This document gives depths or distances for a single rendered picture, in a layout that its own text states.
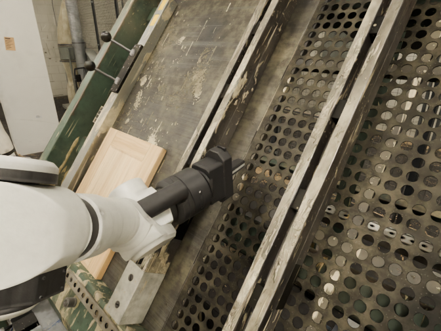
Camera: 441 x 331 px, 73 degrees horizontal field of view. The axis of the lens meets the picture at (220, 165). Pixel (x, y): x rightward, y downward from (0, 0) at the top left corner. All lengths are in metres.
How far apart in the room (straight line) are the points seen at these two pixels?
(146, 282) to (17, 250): 0.48
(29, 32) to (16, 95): 0.81
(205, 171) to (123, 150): 0.49
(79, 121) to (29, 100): 3.40
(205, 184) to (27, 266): 0.34
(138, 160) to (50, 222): 0.67
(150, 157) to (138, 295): 0.38
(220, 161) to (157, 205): 0.18
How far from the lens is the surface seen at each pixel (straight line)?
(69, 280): 0.97
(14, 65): 4.71
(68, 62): 6.84
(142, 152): 0.94
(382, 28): 0.68
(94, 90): 1.39
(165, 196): 0.48
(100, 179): 1.06
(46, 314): 1.13
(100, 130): 1.15
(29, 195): 0.29
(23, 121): 4.80
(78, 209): 0.31
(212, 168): 0.57
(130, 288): 0.75
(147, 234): 0.44
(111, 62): 1.42
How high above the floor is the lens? 1.51
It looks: 24 degrees down
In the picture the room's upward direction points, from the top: straight up
